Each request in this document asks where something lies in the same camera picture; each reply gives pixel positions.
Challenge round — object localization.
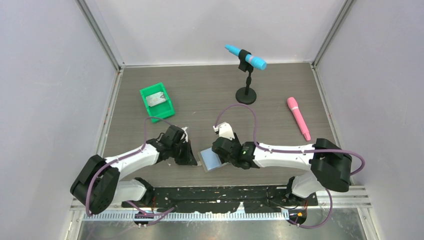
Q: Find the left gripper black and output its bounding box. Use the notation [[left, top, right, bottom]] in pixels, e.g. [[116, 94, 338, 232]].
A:
[[170, 139, 197, 166]]

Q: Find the grey leather card holder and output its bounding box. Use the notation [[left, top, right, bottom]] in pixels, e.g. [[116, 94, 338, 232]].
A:
[[198, 147, 228, 173]]

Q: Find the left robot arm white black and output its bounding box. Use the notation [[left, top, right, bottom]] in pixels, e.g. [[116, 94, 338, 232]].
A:
[[70, 125, 198, 216]]

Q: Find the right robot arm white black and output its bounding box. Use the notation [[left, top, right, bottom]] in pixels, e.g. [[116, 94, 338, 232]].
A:
[[211, 136, 352, 205]]

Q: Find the silver VIP card stack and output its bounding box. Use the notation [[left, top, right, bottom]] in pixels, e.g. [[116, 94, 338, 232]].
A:
[[145, 91, 167, 107]]

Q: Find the green plastic bin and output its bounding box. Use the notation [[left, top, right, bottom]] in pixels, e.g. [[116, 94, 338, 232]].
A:
[[139, 82, 176, 123]]

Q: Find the black microphone stand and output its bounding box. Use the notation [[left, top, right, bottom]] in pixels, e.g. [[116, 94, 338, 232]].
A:
[[235, 49, 257, 105]]

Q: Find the pink toy microphone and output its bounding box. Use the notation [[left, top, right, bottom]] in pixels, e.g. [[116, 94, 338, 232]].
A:
[[286, 97, 312, 141]]

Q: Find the blue toy microphone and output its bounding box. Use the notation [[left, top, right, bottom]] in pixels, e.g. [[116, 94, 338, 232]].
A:
[[225, 44, 267, 72]]

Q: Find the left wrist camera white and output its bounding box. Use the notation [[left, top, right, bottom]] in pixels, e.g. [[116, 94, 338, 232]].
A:
[[181, 126, 189, 143]]

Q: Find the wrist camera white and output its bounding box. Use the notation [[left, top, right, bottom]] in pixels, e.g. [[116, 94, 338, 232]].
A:
[[212, 122, 235, 141], [181, 126, 189, 143]]

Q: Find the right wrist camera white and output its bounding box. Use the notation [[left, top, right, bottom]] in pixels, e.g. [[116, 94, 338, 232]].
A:
[[212, 122, 235, 141]]

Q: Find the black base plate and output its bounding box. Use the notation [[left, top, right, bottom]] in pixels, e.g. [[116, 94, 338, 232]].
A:
[[133, 185, 318, 214]]

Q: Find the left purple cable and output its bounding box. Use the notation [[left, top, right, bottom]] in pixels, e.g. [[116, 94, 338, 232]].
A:
[[85, 116, 176, 228]]

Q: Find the purple cable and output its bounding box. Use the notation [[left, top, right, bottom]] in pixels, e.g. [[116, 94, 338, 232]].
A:
[[215, 103, 367, 231], [85, 116, 176, 228]]

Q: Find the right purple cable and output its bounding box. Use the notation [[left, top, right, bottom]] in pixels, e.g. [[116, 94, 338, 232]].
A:
[[215, 103, 367, 231]]

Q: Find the aluminium frame rail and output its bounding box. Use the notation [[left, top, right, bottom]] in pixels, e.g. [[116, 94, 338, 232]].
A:
[[70, 185, 372, 222]]

